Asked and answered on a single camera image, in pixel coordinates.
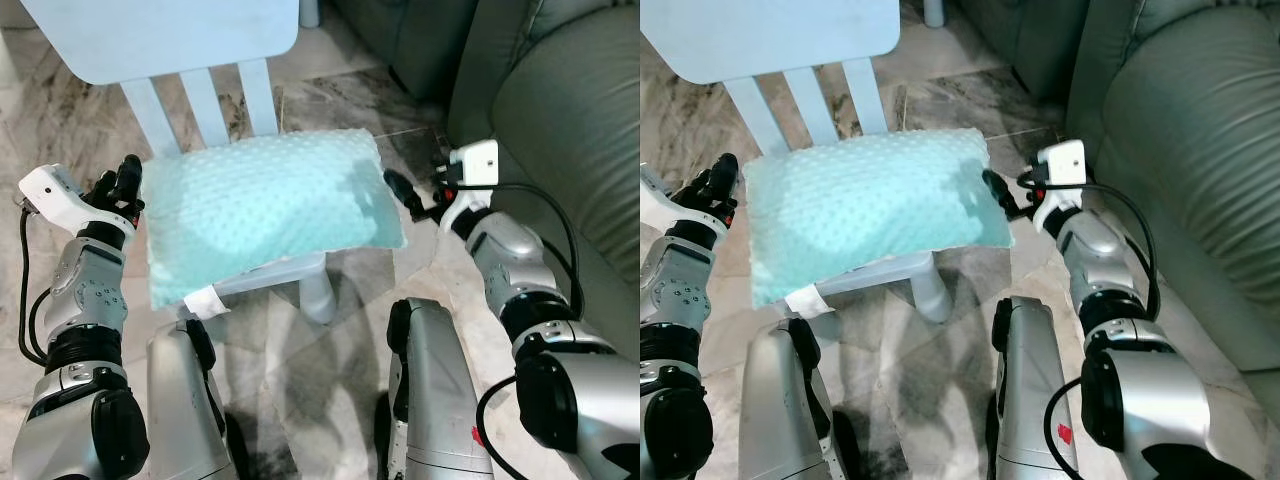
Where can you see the light blue wooden chair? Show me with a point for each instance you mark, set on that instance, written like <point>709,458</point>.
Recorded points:
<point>770,35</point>
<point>160,35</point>

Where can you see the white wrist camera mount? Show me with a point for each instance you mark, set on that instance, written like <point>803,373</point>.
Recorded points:
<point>660,195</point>
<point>1063,162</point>
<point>478,162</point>
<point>55,188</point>

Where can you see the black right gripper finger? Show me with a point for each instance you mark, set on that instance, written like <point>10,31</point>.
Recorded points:
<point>1000,190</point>
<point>403,192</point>

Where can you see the mint green dotted pillow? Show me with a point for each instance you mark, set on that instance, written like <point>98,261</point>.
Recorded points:
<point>270,205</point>
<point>870,205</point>

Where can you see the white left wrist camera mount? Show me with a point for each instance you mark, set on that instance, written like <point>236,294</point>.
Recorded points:
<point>55,188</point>
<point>660,195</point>

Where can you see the silver right robot leg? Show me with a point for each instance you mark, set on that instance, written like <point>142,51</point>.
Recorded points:
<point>440,390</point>
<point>1035,390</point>

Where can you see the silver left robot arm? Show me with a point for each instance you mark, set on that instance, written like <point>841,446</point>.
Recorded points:
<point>675,300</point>
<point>85,300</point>

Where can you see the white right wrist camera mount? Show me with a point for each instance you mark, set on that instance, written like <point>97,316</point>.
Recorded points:
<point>478,162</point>
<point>1063,162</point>

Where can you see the white furniture leg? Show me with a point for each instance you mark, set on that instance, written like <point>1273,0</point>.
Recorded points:
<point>310,12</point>
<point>933,12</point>

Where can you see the silver left robot leg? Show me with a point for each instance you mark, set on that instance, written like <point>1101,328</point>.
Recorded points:
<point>790,400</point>
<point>185,400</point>

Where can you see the grey-green leather sofa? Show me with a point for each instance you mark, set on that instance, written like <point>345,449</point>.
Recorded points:
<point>1190,130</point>
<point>570,110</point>

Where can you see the silver robot leg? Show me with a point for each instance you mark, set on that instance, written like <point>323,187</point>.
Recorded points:
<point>440,390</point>
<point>185,400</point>
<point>1035,390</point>
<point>790,400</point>

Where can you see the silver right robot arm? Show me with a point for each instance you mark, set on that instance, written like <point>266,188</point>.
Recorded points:
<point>1150,400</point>
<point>570,390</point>

